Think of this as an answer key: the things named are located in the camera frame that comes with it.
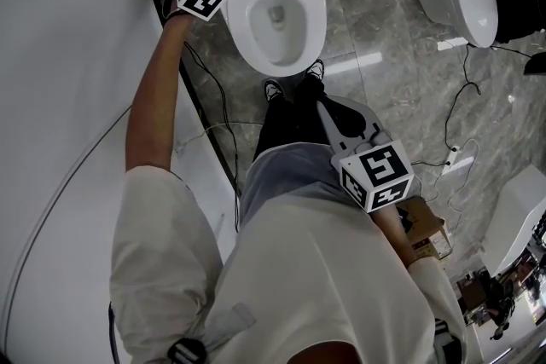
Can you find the person's chin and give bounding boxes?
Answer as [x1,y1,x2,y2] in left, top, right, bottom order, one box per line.
[293,338,363,364]

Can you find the black floor cable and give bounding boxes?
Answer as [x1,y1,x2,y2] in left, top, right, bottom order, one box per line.
[443,43,483,153]

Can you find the person's black trousers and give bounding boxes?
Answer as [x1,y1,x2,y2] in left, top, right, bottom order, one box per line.
[254,74,334,161]

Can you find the person's left forearm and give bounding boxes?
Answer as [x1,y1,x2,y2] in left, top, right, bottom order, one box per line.
[124,14,195,176]

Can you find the white rectangular pedestal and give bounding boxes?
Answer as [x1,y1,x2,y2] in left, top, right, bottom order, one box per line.
[481,164,546,278]

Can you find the person's grey inner shirt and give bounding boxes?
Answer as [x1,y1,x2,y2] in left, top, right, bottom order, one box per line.
[238,142,363,227]

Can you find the person's left shoe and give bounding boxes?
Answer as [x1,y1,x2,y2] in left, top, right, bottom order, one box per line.
[263,78,285,103]

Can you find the person's right forearm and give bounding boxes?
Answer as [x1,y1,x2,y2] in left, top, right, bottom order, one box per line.
[369,206,417,269]

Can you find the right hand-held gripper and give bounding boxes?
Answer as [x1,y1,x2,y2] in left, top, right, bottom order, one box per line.
[315,95,415,213]

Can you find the brown cardboard box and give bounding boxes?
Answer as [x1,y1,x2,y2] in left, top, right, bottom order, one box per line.
[394,195,453,272]

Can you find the person's right shoe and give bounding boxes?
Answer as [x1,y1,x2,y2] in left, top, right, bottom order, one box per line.
[305,58,325,81]

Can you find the pale grey fabric strap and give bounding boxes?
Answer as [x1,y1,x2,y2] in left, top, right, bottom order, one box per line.
[204,302,257,350]

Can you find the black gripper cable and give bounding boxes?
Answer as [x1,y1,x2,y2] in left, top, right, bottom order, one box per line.
[183,40,241,234]

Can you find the person's white t-shirt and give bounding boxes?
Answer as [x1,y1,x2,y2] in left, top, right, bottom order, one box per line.
[108,165,468,364]

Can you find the black white striped strap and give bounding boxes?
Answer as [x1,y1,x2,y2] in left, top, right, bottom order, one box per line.
[434,321,464,364]
[166,337,208,364]

